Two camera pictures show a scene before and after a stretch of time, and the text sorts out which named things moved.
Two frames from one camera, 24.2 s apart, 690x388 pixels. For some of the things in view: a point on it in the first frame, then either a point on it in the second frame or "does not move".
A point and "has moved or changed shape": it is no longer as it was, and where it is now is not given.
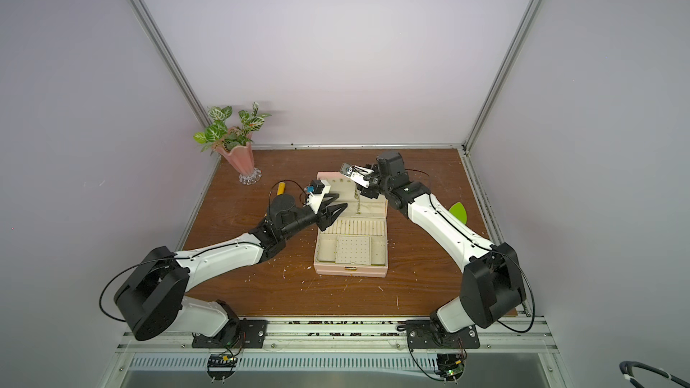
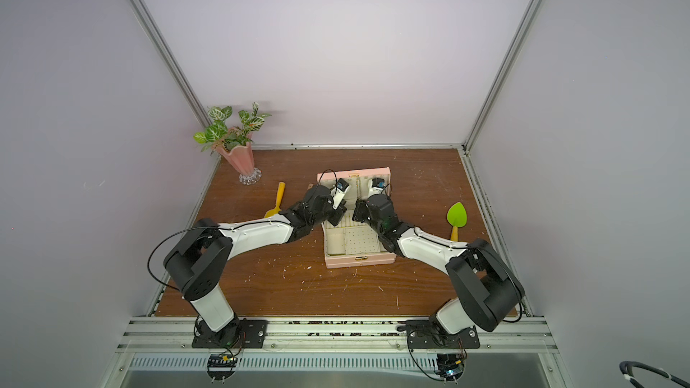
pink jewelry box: (356, 243) has moved or changed shape
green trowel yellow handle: (458, 210) does not move
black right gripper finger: (369, 192) → (361, 211)
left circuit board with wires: (222, 366) does not move
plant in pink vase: (234, 142) does not move
